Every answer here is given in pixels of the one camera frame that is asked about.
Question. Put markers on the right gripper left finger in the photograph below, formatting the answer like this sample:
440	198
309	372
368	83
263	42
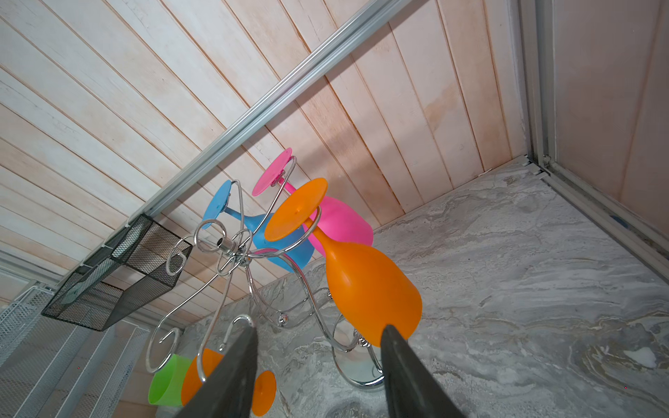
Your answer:
229	390

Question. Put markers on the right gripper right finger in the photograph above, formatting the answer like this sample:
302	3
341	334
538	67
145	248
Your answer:
410	389

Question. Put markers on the orange wine glass front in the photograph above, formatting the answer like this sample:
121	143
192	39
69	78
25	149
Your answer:
264	390

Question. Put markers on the orange wine glass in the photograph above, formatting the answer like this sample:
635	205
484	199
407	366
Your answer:
369	289
264	390

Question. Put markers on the green plastic wine glass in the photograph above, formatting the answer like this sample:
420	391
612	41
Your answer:
167	383

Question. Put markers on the pink plastic wine glass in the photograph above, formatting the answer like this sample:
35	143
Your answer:
339	221

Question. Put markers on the chrome wine glass rack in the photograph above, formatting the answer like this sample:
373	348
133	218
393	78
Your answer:
239	251

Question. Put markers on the blue plastic wine glass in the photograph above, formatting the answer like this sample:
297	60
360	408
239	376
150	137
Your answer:
301	254

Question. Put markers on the black wire mesh basket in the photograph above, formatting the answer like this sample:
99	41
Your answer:
140	263

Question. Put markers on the white wire mesh shelf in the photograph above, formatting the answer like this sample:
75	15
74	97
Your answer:
56	369

